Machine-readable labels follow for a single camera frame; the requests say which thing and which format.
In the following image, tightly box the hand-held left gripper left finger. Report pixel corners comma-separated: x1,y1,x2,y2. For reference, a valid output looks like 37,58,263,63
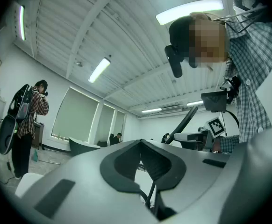
15,139,159,224

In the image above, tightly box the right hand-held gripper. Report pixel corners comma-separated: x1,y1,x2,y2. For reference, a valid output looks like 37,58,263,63
174,117,228,152

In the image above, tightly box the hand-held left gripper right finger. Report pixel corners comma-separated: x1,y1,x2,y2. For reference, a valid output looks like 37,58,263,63
139,139,231,224

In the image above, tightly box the person's right forearm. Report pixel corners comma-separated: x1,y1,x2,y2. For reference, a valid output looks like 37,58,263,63
212,135,241,154

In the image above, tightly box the white bathtub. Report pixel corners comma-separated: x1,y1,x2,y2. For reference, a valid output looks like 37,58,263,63
14,172,45,198

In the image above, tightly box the long ceiling light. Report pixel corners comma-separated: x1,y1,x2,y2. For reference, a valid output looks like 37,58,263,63
186,100,205,107
19,5,26,42
141,108,163,114
87,57,111,84

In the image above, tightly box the black device box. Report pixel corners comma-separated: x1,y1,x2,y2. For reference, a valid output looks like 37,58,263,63
200,91,228,113

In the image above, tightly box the grey roller window blind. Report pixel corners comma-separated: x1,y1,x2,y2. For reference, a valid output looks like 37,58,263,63
96,103,115,144
51,86,98,142
114,110,126,141

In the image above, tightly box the dark wooden cabinet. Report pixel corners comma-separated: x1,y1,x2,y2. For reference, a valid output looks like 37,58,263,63
32,122,45,149

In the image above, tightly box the dark grey oval lid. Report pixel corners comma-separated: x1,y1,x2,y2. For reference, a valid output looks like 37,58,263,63
0,113,19,155

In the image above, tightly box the black and grey backpack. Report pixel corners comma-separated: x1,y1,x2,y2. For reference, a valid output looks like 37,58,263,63
7,84,33,123

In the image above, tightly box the person's head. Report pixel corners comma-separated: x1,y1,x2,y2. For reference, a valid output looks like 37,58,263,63
169,12,230,69

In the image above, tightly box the person's checked shirt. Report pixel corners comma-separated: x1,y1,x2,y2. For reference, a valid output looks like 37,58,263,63
224,20,272,149

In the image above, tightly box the thick black cable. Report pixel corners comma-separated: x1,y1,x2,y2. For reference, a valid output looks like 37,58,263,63
224,110,240,132

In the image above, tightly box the black head-mounted camera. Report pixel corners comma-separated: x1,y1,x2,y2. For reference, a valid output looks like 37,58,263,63
164,44,183,78

